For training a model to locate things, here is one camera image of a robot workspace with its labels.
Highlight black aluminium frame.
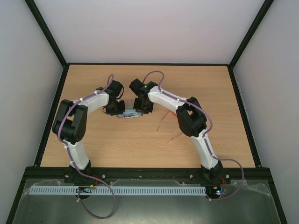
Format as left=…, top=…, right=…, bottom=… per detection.
left=0, top=0, right=299, bottom=224

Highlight metal base plate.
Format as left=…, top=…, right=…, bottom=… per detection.
left=13, top=179, right=280, bottom=224

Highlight blue cleaning cloth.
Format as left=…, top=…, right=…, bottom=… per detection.
left=117, top=109, right=142, bottom=118

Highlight orange transparent sunglasses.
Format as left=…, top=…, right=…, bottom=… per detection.
left=157, top=110, right=183, bottom=143

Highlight light blue slotted cable duct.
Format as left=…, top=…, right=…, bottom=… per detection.
left=28, top=186, right=206, bottom=196

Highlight striped newspaper print glasses case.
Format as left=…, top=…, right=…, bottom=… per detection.
left=117, top=100, right=143, bottom=119

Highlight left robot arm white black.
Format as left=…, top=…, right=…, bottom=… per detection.
left=52, top=80, right=125, bottom=184

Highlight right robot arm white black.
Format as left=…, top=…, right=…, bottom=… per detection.
left=129, top=79, right=223, bottom=183

